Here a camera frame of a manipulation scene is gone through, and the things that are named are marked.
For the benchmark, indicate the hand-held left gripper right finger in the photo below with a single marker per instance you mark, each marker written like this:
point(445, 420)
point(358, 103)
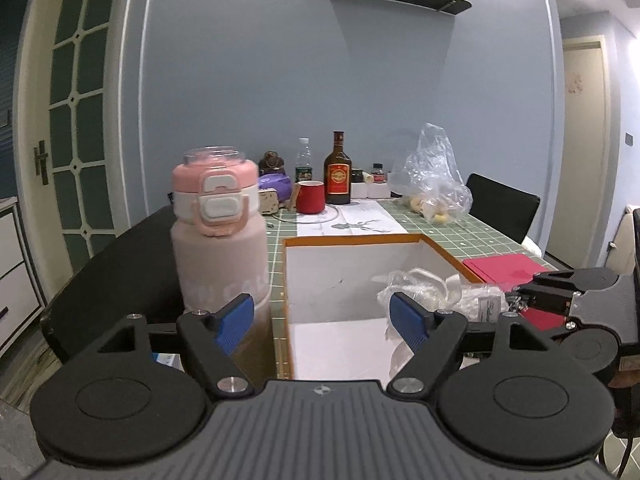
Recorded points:
point(407, 321)

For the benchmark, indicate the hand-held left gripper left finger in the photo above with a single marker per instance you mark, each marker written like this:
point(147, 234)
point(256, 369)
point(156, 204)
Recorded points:
point(235, 322)

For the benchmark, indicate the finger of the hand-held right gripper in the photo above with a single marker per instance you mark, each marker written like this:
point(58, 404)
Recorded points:
point(575, 279)
point(542, 299)

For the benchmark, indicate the clear plastic packet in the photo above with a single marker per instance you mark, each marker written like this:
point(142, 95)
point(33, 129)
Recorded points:
point(482, 302)

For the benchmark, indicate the orange-edged white cardboard box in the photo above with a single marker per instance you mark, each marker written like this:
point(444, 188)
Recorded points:
point(330, 280)

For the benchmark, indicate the crumpled clear plastic bag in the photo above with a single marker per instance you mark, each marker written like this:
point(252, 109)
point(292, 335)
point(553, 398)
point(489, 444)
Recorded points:
point(420, 282)

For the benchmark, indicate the red envelope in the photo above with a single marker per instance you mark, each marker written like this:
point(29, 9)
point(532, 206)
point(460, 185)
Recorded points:
point(500, 270)

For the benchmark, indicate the pink water bottle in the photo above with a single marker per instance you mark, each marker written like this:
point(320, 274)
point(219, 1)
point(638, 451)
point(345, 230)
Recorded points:
point(220, 260)

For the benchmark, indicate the green checked tablecloth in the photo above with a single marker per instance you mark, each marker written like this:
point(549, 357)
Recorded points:
point(450, 240)

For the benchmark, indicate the black chair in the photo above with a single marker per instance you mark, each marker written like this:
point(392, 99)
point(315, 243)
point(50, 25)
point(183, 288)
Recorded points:
point(110, 270)
point(502, 205)

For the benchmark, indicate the round bread roll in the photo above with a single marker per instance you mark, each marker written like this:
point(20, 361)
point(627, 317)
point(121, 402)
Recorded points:
point(441, 217)

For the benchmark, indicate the white paper sheet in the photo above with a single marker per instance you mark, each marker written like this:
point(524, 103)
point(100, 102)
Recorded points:
point(350, 222)

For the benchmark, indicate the plain cream door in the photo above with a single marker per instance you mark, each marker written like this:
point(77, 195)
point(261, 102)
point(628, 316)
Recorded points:
point(587, 150)

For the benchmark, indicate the low white box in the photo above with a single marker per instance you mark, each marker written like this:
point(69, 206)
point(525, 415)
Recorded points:
point(370, 190)

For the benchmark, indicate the purple bag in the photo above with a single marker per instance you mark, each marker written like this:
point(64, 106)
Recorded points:
point(277, 185)

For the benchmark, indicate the red mug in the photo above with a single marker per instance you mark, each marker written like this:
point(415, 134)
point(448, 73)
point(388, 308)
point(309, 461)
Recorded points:
point(311, 199)

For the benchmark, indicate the small red-label bottle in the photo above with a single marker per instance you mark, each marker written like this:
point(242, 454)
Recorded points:
point(378, 174)

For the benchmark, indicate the small dark jar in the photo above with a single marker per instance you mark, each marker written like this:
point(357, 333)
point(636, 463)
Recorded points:
point(357, 176)

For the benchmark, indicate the large clear plastic bag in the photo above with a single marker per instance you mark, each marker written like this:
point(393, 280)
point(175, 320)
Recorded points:
point(432, 165)

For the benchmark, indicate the brown liquor bottle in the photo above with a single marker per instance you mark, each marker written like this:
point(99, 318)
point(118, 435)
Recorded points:
point(338, 175)

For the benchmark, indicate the dark brown figurine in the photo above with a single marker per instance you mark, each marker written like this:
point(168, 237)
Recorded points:
point(271, 162)

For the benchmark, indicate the clear plastic bottle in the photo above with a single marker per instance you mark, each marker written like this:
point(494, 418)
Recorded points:
point(303, 162)

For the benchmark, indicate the white cabinet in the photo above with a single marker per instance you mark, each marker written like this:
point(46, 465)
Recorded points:
point(15, 270)

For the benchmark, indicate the cream glass-panel door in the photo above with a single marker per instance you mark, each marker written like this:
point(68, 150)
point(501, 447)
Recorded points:
point(85, 125)

